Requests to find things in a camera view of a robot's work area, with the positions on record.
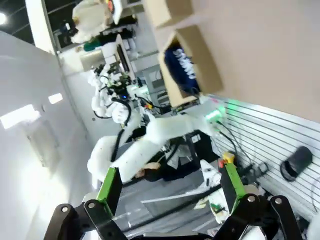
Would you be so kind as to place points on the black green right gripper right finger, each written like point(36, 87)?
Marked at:
point(232, 187)

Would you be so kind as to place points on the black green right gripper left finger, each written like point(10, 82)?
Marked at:
point(110, 192)

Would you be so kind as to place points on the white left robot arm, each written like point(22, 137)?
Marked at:
point(170, 127)

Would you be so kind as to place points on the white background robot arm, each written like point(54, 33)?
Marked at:
point(100, 100)

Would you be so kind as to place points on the brown cardboard box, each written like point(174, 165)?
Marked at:
point(202, 55)

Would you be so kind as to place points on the yellow red emergency stop button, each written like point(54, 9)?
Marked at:
point(227, 160)

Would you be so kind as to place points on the black cylinder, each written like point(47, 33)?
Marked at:
point(296, 162)

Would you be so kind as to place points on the grey slatted panel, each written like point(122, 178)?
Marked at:
point(265, 125)

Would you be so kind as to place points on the blue bag with white print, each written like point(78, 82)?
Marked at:
point(180, 67)

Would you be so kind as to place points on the background person in white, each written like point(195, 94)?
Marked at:
point(87, 17)

